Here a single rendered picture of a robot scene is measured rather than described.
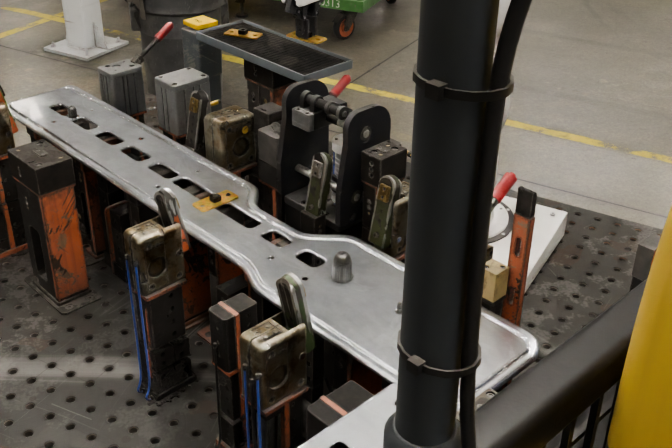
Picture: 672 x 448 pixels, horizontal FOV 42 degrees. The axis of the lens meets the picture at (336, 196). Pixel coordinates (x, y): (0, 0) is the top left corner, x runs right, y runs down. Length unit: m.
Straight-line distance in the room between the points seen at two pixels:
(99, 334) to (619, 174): 2.80
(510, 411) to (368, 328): 0.94
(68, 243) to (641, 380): 1.57
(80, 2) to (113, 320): 3.65
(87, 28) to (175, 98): 3.55
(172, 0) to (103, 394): 2.84
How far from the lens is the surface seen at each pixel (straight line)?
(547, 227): 2.10
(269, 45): 1.95
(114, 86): 2.13
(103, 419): 1.65
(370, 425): 1.17
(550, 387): 0.41
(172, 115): 1.92
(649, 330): 0.39
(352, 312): 1.35
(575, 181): 3.99
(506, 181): 1.45
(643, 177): 4.12
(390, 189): 1.50
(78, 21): 5.42
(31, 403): 1.72
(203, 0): 4.32
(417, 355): 0.30
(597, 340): 0.44
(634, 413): 0.42
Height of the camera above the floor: 1.81
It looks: 29 degrees down
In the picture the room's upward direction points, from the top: 1 degrees clockwise
